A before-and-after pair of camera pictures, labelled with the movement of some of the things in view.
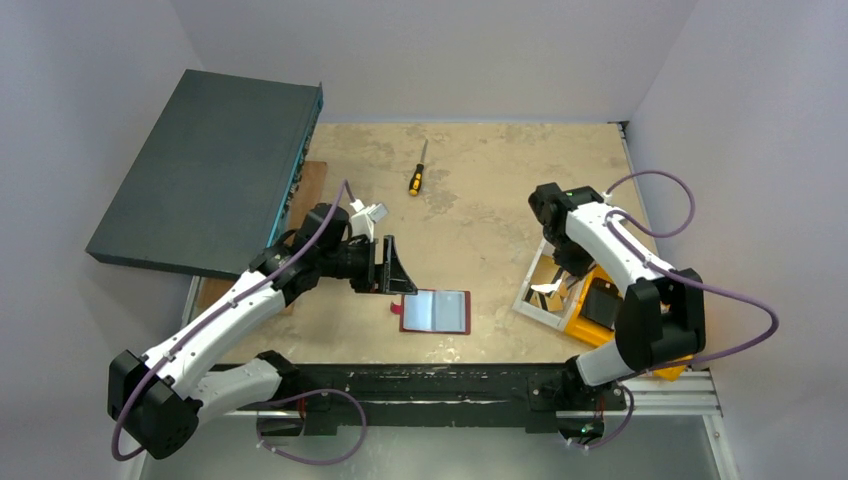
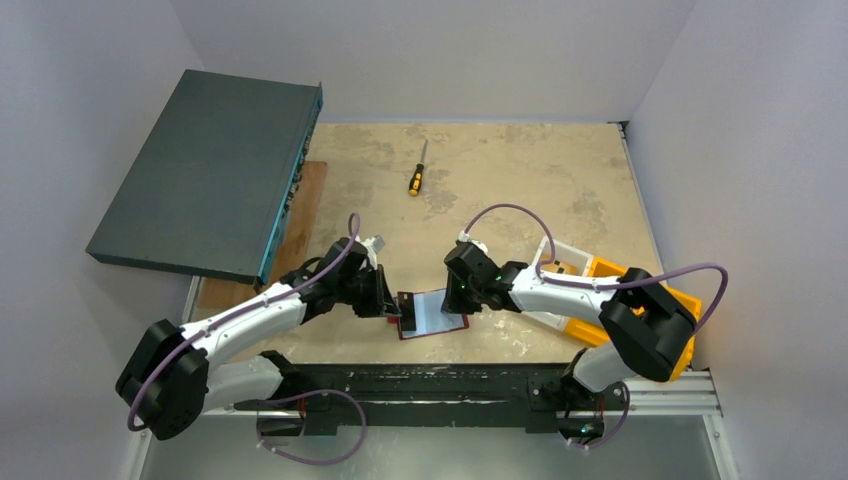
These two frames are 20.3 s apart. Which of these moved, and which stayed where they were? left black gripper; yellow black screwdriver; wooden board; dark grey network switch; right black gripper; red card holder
Moved: left black gripper; right black gripper
Stayed: dark grey network switch; wooden board; yellow black screwdriver; red card holder
